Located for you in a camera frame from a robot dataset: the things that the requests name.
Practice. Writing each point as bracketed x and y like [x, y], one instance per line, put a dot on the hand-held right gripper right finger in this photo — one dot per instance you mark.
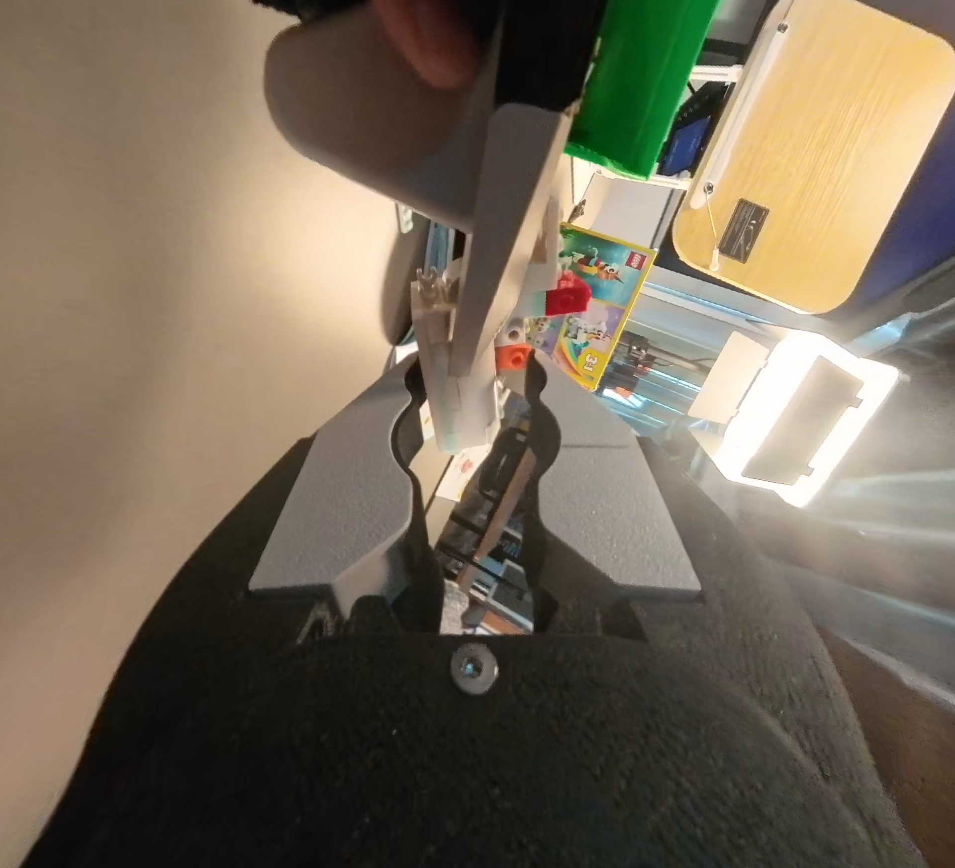
[619, 510]

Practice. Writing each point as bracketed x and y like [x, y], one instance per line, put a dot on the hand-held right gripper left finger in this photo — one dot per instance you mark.
[336, 510]

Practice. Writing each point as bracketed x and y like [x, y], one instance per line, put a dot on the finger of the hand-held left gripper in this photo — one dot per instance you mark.
[507, 212]

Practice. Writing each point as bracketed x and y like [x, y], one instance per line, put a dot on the green plastic bin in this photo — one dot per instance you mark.
[656, 25]

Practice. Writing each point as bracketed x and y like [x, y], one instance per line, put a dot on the white red lego build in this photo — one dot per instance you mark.
[567, 297]

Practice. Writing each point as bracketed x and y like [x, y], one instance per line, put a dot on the instruction booklet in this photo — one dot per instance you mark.
[459, 480]

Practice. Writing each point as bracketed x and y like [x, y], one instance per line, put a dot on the colourful lego box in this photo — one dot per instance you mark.
[604, 309]

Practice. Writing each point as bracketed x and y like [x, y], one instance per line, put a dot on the person's left hand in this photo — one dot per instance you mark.
[425, 33]

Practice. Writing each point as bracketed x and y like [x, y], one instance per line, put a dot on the LED light panel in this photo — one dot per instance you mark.
[791, 368]

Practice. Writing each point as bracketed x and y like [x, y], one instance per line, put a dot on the wooden board on white stand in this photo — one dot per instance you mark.
[821, 137]

